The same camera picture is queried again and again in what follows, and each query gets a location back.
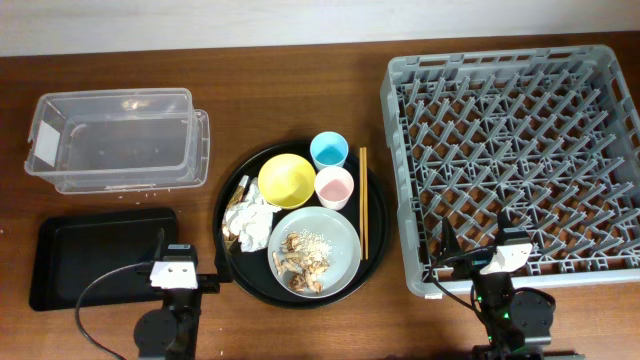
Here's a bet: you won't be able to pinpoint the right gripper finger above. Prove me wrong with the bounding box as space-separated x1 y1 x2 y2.
438 217 462 260
497 211 520 231

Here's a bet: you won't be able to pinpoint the gold foil wrapper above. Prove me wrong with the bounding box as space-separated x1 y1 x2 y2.
221 175 250 250

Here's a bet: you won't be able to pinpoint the white tissue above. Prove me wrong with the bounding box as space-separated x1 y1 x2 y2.
227 176 281 252

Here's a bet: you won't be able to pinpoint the yellow bowl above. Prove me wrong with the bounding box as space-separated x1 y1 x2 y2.
257 153 316 210

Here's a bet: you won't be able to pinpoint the wooden chopstick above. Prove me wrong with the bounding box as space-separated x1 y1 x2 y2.
358 147 364 261
361 147 369 260

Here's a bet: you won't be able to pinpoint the pink cup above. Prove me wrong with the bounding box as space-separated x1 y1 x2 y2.
314 166 355 211

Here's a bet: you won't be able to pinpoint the light blue cup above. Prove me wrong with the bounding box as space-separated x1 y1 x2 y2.
310 131 349 171

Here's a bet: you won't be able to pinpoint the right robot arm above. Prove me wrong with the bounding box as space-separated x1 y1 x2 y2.
429 212 585 360

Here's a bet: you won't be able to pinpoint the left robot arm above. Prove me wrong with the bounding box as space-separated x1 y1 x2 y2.
134 230 233 359

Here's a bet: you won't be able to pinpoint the grey dishwasher rack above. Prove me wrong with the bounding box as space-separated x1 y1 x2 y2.
380 45 639 298

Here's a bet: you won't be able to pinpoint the clear plastic waste bin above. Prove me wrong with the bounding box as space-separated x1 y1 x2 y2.
24 88 211 195

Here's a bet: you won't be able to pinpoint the round black serving tray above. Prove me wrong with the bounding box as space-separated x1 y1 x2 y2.
212 139 392 309

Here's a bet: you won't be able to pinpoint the food scraps on plate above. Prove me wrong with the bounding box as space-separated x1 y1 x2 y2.
271 230 331 294

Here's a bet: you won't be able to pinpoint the grey plate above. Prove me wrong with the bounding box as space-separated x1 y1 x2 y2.
267 206 360 300

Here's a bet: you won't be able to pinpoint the black rectangular tray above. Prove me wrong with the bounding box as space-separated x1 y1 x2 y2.
29 208 178 311

